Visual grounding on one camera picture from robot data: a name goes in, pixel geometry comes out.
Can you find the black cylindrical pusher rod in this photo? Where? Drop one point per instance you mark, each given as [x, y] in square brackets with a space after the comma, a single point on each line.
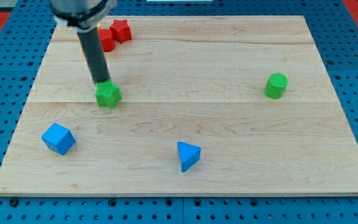
[94, 55]

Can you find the blue triangle block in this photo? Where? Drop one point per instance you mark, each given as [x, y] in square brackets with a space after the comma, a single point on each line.
[188, 154]

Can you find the red cylinder block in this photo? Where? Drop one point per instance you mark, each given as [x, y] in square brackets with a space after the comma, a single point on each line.
[107, 40]

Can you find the red star block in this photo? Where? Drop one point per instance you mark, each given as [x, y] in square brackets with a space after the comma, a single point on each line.
[121, 30]

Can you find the green star block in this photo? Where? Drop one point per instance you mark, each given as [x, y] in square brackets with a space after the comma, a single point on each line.
[107, 94]

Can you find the blue cube block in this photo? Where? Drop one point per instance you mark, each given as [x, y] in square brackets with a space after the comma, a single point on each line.
[58, 139]

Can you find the light wooden board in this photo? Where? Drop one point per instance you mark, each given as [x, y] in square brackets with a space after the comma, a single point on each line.
[198, 80]

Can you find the green cylinder block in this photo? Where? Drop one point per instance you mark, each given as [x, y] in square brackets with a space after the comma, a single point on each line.
[276, 85]

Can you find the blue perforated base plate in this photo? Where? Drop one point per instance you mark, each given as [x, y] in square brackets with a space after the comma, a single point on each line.
[26, 29]

